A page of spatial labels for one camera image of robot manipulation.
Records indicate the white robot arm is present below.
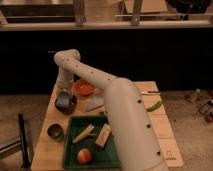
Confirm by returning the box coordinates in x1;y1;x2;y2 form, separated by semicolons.
54;49;169;171

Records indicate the dark purple bowl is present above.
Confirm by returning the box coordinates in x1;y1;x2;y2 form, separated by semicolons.
56;96;77;115

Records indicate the orange bowl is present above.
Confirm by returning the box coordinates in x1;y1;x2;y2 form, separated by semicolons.
74;79;95;96

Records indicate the small green metal cup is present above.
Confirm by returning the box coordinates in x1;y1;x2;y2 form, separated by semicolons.
47;124;64;141

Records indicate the grey folded cloth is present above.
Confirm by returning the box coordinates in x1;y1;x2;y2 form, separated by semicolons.
85;96;104;112

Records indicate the red-yellow apple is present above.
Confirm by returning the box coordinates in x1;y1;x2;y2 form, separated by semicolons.
77;148;92;165

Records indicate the black metal stand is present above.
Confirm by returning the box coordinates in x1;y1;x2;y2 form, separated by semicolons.
0;113;30;168

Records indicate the green plastic tray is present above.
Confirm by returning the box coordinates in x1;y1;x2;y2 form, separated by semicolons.
63;115;121;169

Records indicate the green pepper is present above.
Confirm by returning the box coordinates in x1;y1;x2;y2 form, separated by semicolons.
146;101;162;112

